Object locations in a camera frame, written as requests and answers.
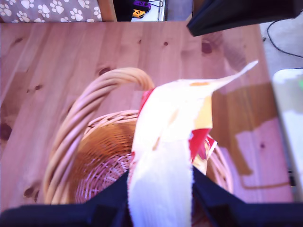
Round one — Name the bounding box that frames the woven wicker basket with handle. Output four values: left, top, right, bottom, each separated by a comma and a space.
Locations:
42, 67, 234, 206

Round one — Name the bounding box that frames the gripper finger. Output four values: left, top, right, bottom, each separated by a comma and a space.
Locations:
86, 171, 130, 227
192, 165, 246, 227

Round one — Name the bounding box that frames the white box device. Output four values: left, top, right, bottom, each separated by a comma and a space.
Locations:
271, 68, 303, 204

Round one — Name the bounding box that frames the purple game controller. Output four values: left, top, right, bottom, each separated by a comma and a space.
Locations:
132, 0, 152, 11

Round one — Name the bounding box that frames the red Maltesers mini bunnies bag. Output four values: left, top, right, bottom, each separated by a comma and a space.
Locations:
127, 60, 259, 227

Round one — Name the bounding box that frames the black controller cable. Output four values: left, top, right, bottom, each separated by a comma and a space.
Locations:
146, 0, 166, 21

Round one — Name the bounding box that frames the yellow game controller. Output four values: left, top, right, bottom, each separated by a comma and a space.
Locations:
132, 9, 146, 19

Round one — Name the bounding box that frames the wooden chair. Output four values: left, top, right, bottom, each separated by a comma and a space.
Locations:
98, 0, 118, 22

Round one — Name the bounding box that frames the black floor cable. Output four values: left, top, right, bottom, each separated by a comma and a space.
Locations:
267, 18, 303, 59

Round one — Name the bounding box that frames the paw print chair cushion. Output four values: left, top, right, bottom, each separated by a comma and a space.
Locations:
0, 0, 103, 23

